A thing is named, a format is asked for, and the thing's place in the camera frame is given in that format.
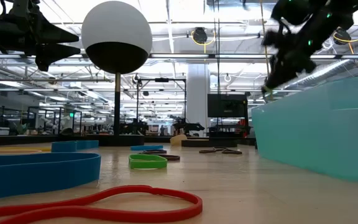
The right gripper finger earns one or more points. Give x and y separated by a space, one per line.
283 68
303 68

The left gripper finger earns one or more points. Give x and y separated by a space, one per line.
54 32
54 52

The long blue rubber band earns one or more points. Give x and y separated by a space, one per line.
64 147

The brown rubber band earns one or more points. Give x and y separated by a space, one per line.
232 152

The yellow rubber band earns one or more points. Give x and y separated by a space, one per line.
20 148

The large blue rubber band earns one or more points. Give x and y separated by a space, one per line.
42 177

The small blue rubber band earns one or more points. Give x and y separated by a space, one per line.
146 148

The dark purple rubber band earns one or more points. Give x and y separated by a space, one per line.
171 157

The green rubber band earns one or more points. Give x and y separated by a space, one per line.
148 165

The red rubber band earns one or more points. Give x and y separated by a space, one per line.
194 205

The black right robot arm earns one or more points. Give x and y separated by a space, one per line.
346 9

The black background robot arm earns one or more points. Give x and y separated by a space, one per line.
191 127

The teal translucent plastic bin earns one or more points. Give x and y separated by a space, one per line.
322 140

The white globe lamp black base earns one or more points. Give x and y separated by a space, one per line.
117 31

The black monitor on cart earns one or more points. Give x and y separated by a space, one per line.
227 105

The white building column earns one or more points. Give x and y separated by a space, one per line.
197 93

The person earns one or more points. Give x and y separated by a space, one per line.
162 130

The black frame robot station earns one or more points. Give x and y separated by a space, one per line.
162 80

